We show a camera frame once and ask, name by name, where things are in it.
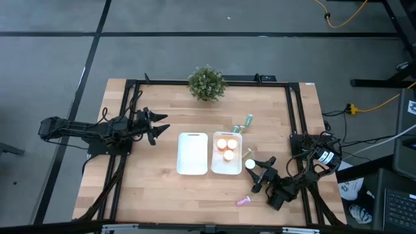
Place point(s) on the black laptop computer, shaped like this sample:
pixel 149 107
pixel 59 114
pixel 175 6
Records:
pixel 399 208

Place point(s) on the white printed bag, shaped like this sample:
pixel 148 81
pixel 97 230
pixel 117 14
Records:
pixel 360 214
pixel 352 190

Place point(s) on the black desk frame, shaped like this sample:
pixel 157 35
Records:
pixel 383 83

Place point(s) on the white plastic bin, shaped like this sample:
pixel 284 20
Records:
pixel 235 165
pixel 192 154

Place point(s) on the dark grey equipment case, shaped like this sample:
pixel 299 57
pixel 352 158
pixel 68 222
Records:
pixel 404 146

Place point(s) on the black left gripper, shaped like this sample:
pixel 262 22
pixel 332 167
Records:
pixel 141 123

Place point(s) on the clear yellowish pill bottle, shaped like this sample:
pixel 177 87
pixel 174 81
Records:
pixel 247 152

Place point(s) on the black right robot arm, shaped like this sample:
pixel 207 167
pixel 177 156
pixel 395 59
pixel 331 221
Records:
pixel 308 143

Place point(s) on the pink pill bottle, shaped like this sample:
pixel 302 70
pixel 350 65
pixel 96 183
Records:
pixel 243 201

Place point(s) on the long teal pill bottle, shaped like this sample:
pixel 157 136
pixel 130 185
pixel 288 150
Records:
pixel 249 120

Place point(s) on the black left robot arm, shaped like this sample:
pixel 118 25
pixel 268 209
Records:
pixel 81 128

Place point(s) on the black floor stand bar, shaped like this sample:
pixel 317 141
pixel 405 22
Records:
pixel 364 169

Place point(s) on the black chair base leg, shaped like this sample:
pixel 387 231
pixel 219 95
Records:
pixel 9 149

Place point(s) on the black aluminium table frame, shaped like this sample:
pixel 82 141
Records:
pixel 162 81

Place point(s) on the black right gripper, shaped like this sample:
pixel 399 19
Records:
pixel 271 178

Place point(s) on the black overhead rig beam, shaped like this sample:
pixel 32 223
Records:
pixel 178 228

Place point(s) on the green potted plant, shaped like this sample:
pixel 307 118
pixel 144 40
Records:
pixel 207 84

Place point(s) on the grey metal bracket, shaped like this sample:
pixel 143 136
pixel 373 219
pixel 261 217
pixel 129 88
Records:
pixel 118 229
pixel 300 231

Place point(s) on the yellow-green pill bottle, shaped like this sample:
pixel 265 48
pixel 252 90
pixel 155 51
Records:
pixel 242 129

